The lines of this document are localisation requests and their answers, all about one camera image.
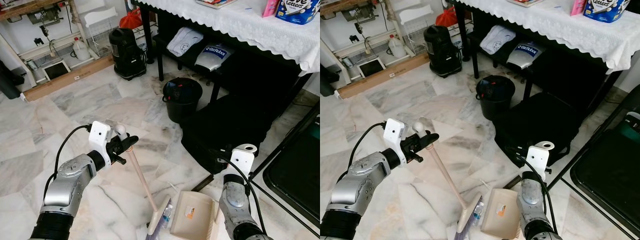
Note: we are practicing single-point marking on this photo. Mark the clear plastic bottle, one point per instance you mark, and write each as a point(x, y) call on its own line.
point(167, 212)
point(477, 212)

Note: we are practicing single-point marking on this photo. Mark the red plastic bag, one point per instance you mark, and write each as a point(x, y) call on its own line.
point(131, 20)
point(446, 17)

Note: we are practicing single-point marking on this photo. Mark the flat colourful book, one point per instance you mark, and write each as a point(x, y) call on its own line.
point(216, 3)
point(525, 2)

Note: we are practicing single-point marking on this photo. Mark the black fabric suitcase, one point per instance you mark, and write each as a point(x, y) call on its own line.
point(540, 125)
point(235, 125)

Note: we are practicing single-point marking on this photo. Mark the black table frame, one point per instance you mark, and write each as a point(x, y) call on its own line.
point(475, 55)
point(160, 60)

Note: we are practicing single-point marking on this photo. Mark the white lace tablecloth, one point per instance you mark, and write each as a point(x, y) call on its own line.
point(240, 22)
point(545, 25)

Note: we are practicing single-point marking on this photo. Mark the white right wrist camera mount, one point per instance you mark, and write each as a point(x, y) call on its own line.
point(243, 162)
point(539, 160)

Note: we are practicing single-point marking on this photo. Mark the grey Bit Robot appliance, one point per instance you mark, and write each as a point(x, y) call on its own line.
point(214, 56)
point(525, 54)

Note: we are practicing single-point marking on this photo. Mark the black canister vacuum cleaner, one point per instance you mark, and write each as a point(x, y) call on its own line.
point(126, 52)
point(442, 50)

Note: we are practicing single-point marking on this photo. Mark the pink box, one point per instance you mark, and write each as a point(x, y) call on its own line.
point(578, 6)
point(270, 7)

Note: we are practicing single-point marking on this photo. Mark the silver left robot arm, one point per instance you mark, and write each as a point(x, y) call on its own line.
point(362, 185)
point(70, 180)

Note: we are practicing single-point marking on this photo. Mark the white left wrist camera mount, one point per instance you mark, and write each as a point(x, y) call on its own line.
point(99, 135)
point(394, 132)

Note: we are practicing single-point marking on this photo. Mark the white plastic jug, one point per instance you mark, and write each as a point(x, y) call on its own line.
point(80, 50)
point(396, 47)

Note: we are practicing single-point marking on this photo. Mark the white framed tablet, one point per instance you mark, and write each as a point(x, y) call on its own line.
point(372, 66)
point(56, 70)

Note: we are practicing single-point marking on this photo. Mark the white plastic appliance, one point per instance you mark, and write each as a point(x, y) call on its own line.
point(184, 41)
point(497, 39)

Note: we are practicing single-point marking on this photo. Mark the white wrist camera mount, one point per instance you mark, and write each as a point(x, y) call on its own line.
point(99, 135)
point(243, 162)
point(394, 132)
point(539, 160)

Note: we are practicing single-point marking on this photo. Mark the blue Love Letters tin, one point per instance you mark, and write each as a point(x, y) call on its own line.
point(296, 10)
point(606, 9)

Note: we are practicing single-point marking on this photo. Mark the long brown cardboard box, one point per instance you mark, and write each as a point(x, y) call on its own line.
point(382, 75)
point(65, 80)

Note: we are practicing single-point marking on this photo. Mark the black round bucket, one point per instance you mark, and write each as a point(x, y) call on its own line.
point(495, 97)
point(181, 100)

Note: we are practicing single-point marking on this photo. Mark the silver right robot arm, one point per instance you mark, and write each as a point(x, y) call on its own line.
point(237, 205)
point(532, 200)

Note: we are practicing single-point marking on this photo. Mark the wooden workbench with tools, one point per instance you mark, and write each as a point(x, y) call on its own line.
point(345, 6)
point(30, 7)

